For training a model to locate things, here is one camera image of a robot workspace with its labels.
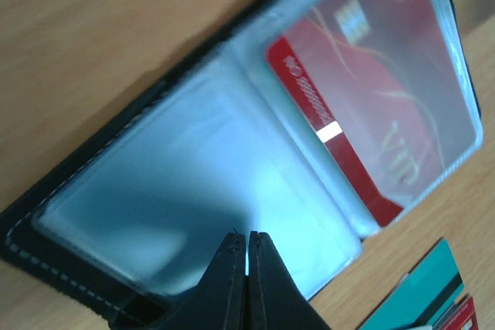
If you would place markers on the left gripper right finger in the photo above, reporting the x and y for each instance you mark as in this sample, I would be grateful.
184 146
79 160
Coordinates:
273 300

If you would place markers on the black leather card holder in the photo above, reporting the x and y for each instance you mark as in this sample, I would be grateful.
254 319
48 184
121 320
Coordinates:
128 224

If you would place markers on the red card in pile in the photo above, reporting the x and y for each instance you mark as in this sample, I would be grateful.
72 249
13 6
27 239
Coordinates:
460 316

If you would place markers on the large teal card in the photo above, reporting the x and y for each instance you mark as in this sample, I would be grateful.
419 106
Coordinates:
435 284

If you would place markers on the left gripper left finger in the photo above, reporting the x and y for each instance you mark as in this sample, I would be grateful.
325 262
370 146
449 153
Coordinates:
217 302

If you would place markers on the dark red card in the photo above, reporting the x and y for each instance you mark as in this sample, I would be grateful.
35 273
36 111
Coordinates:
385 86

